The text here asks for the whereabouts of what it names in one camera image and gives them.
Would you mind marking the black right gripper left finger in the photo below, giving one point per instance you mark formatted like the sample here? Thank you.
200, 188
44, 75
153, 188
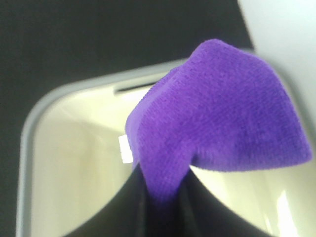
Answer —
126, 215

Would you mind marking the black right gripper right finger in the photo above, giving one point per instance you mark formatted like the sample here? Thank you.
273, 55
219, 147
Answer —
199, 213

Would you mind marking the purple microfibre towel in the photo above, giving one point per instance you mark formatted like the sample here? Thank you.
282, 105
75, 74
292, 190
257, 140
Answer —
223, 110

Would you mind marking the cream bin with grey rim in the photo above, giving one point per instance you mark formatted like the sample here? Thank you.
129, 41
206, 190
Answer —
72, 163

